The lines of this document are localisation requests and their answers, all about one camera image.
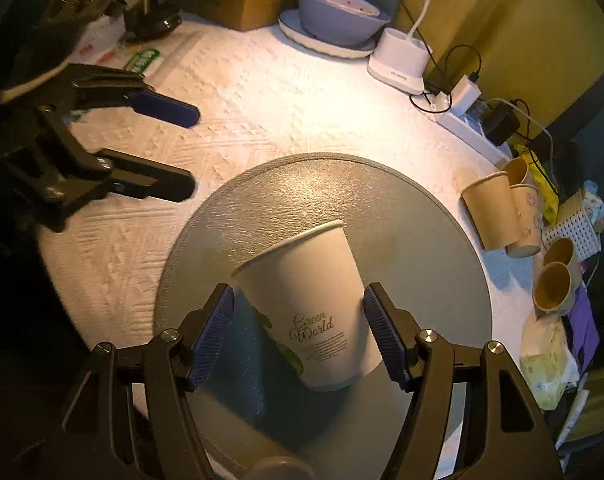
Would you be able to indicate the black round lid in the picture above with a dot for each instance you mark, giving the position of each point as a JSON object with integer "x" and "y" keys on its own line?
{"x": 154, "y": 22}

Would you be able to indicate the white patterned bowl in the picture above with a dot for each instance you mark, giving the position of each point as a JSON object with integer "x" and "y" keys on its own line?
{"x": 342, "y": 2}

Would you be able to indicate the white paper cup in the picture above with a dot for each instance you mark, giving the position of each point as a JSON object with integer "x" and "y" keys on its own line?
{"x": 302, "y": 280}

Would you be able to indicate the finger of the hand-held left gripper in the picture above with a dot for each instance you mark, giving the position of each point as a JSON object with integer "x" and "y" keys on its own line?
{"x": 166, "y": 107}
{"x": 146, "y": 182}

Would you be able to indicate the green label packet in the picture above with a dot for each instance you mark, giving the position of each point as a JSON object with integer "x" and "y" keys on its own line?
{"x": 142, "y": 60}

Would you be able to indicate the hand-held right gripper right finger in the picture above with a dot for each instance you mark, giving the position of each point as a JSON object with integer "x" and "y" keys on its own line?
{"x": 384, "y": 340}

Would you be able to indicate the black power adapter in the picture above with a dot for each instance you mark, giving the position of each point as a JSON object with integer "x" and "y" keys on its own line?
{"x": 502, "y": 125}

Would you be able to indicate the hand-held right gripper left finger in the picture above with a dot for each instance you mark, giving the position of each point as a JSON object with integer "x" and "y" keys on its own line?
{"x": 211, "y": 340}

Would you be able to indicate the white perforated basket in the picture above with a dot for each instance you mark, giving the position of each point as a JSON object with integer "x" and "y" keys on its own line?
{"x": 577, "y": 225}

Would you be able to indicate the purple cloth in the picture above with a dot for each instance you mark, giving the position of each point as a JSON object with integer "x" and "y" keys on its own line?
{"x": 584, "y": 325}

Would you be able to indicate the grey round tray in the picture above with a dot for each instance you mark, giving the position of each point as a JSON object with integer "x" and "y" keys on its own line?
{"x": 332, "y": 190}

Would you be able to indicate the white power strip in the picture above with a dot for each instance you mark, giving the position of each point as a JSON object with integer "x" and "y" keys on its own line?
{"x": 462, "y": 127}

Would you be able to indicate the white charger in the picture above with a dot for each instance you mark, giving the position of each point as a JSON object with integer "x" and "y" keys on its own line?
{"x": 464, "y": 95}

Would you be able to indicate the white red-print box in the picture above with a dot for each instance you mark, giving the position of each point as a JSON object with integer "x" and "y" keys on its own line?
{"x": 99, "y": 37}

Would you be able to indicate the purple bowl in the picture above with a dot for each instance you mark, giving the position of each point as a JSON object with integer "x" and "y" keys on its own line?
{"x": 337, "y": 27}

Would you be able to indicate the clear plastic bag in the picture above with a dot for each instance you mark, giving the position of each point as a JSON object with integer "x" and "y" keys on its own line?
{"x": 547, "y": 360}

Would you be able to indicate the printed paper cup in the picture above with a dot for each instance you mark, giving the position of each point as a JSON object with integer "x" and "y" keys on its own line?
{"x": 529, "y": 220}

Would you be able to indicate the white plate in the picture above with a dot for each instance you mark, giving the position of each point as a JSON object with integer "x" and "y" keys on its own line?
{"x": 302, "y": 35}

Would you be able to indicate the plain brown paper cup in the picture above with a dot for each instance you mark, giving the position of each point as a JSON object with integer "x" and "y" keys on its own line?
{"x": 492, "y": 210}

